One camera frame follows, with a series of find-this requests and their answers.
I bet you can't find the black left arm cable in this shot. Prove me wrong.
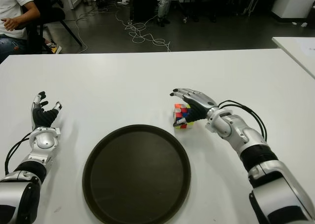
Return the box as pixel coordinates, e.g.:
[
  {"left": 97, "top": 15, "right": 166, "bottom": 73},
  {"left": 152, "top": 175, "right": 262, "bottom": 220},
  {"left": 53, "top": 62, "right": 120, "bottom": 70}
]
[{"left": 4, "top": 132, "right": 34, "bottom": 176}]

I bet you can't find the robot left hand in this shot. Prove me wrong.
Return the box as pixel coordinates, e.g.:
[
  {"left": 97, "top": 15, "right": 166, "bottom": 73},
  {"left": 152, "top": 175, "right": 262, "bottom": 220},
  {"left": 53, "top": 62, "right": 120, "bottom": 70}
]
[{"left": 30, "top": 91, "right": 63, "bottom": 130}]

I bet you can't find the seated person white shirt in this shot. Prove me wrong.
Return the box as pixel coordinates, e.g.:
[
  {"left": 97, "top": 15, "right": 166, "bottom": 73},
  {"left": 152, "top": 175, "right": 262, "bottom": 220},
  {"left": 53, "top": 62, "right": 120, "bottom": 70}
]
[{"left": 0, "top": 0, "right": 41, "bottom": 64}]

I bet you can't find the multicoloured Rubik's cube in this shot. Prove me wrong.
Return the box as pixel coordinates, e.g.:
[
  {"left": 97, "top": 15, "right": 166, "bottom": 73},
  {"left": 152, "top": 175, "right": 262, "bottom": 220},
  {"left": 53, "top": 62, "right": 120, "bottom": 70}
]
[{"left": 172, "top": 103, "right": 195, "bottom": 131}]

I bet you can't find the white pedestal block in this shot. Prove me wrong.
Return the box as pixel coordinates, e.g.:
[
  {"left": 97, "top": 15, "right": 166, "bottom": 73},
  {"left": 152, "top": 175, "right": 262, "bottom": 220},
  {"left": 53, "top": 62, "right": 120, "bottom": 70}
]
[{"left": 271, "top": 0, "right": 315, "bottom": 19}]

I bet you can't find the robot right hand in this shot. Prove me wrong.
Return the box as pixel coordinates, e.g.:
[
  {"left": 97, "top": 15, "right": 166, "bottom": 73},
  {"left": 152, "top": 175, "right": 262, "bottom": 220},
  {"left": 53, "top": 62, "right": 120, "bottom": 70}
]
[{"left": 169, "top": 87, "right": 220, "bottom": 128}]

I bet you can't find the black office chair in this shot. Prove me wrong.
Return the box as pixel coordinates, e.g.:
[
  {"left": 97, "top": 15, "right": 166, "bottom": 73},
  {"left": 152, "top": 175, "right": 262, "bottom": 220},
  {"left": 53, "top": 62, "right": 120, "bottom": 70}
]
[{"left": 22, "top": 0, "right": 83, "bottom": 54}]

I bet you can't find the dark brown round plate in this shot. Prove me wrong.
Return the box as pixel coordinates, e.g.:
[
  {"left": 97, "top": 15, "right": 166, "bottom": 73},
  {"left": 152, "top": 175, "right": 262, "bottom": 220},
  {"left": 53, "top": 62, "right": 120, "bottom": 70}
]
[{"left": 82, "top": 124, "right": 192, "bottom": 224}]

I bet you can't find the tangled white floor cable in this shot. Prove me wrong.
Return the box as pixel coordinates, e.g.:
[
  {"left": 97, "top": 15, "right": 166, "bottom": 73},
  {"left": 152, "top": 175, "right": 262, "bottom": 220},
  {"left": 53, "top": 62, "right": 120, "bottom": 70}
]
[{"left": 115, "top": 2, "right": 171, "bottom": 53}]

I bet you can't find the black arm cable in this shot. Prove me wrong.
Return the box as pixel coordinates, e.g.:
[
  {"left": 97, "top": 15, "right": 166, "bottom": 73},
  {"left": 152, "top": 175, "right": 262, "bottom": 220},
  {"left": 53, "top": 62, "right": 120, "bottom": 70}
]
[
  {"left": 4, "top": 132, "right": 34, "bottom": 176},
  {"left": 217, "top": 99, "right": 269, "bottom": 144}
]

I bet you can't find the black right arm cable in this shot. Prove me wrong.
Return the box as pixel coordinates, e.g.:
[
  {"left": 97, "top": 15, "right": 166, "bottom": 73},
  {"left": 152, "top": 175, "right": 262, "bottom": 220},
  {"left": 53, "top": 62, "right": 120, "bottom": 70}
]
[{"left": 217, "top": 99, "right": 269, "bottom": 144}]

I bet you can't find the white side table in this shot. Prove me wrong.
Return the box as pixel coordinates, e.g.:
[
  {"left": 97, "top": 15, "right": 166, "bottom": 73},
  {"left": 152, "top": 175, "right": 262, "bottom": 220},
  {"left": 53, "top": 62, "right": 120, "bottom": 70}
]
[{"left": 271, "top": 36, "right": 315, "bottom": 80}]

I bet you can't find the black cabinet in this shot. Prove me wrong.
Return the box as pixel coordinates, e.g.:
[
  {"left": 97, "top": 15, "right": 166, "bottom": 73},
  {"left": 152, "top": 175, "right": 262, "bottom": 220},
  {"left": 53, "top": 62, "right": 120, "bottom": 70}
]
[{"left": 132, "top": 0, "right": 158, "bottom": 22}]

